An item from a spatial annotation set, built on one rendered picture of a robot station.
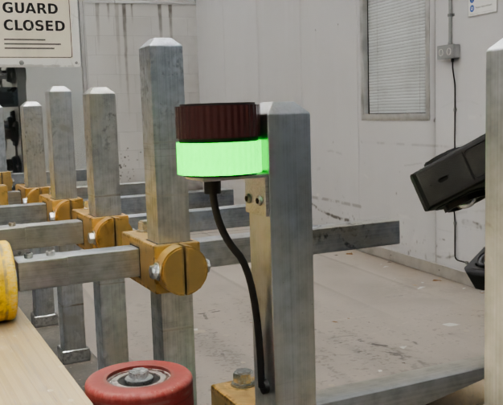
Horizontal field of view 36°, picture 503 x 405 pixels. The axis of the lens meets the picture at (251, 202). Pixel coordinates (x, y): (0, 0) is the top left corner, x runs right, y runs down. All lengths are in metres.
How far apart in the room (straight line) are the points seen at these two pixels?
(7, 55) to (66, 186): 1.57
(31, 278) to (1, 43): 2.05
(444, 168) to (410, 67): 4.92
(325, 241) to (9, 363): 0.41
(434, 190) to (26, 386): 0.34
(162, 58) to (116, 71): 8.56
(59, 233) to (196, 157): 0.56
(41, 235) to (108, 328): 0.15
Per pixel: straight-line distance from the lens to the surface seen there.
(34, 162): 1.51
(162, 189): 0.78
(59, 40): 2.84
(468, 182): 0.46
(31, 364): 0.67
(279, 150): 0.55
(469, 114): 4.78
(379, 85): 5.71
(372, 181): 5.76
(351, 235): 0.94
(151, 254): 0.78
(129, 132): 9.35
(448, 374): 0.73
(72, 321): 1.30
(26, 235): 1.05
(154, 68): 0.77
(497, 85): 0.36
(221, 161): 0.51
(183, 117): 0.53
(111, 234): 1.00
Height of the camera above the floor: 1.10
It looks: 7 degrees down
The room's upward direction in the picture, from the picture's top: 2 degrees counter-clockwise
